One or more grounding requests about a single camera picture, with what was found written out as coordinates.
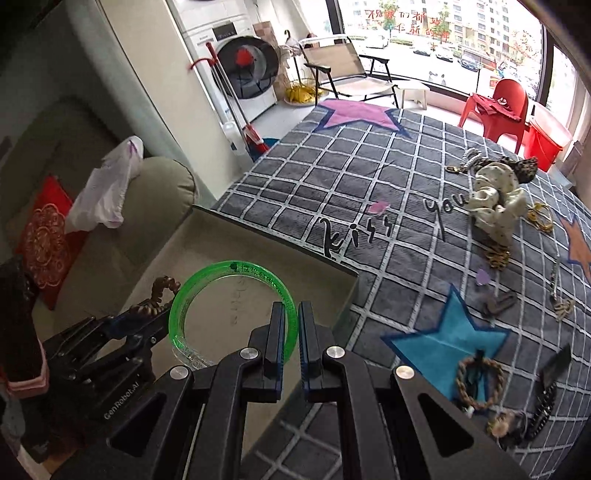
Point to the beige sofa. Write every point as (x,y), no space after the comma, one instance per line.
(152,184)

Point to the brown cardboard carton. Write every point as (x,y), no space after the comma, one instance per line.
(265,32)

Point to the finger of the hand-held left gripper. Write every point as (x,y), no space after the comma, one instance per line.
(134,350)
(124,322)

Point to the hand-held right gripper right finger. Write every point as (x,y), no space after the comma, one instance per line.
(302,332)

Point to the white plastic bag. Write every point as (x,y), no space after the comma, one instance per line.
(106,189)

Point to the green translucent bangle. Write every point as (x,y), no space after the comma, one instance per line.
(226,268)

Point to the cream polka-dot scrunchie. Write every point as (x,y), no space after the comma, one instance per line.
(494,203)

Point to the grey checked star blanket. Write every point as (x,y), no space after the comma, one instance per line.
(369,175)

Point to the red bucket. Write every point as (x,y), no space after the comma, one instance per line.
(547,143)

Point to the red mop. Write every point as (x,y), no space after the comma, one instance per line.
(254,138)

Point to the red cloth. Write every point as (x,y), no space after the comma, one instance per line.
(491,108)

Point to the brown hair clip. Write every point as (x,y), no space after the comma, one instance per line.
(501,302)

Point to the gold comb hair pin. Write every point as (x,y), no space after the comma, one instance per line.
(564,308)

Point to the silver hair clip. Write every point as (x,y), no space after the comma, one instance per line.
(554,281)

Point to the red plastic chair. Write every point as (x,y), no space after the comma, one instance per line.
(512,97)

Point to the shallow cardboard box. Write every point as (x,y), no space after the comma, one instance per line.
(231,244)

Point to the red patterned cushion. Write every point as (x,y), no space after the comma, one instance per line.
(46,240)

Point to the white refrigerator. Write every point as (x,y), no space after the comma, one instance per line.
(152,83)

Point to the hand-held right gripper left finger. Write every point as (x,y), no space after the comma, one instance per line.
(281,332)

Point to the beige folding chair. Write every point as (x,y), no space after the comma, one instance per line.
(337,55)

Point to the white washing machine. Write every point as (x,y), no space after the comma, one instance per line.
(249,64)

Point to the yellow bundle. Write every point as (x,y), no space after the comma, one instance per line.
(298,94)

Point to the person's left forearm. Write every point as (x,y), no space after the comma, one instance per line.
(18,323)

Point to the dark patterned scrunchie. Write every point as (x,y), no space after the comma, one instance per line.
(524,168)

